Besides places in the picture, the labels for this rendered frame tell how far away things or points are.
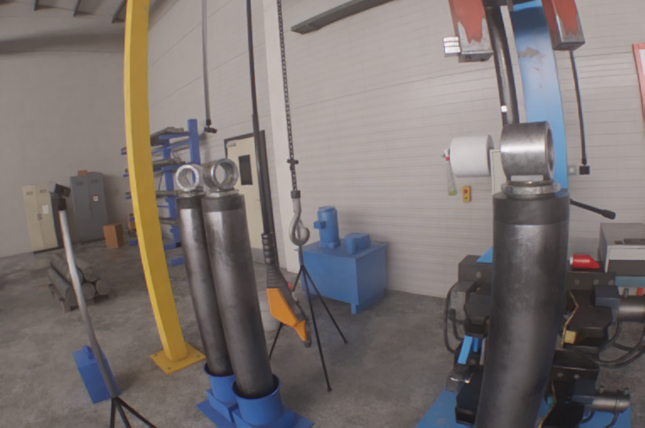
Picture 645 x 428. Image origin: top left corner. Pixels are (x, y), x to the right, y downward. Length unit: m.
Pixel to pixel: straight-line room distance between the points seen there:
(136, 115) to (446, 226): 3.05
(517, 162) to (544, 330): 0.44
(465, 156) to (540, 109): 0.68
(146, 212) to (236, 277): 1.31
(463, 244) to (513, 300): 2.66
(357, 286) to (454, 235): 1.11
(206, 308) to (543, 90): 2.06
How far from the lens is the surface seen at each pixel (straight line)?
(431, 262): 3.74
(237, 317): 1.72
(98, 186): 10.36
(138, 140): 2.76
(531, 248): 0.86
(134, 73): 2.87
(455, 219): 3.52
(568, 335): 1.29
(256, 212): 5.45
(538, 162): 0.85
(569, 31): 1.35
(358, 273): 3.38
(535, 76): 1.68
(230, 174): 1.69
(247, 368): 1.88
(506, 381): 1.05
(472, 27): 1.24
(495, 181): 2.12
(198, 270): 1.93
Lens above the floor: 1.60
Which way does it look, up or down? 4 degrees down
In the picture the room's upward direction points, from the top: 5 degrees counter-clockwise
